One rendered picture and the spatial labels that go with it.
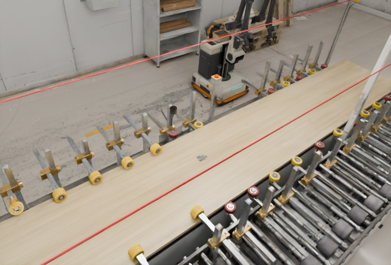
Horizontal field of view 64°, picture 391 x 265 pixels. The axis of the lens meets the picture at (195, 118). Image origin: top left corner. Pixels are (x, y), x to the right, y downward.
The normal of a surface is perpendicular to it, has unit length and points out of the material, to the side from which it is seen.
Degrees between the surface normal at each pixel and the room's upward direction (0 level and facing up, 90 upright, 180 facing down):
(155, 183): 0
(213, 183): 0
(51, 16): 90
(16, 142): 0
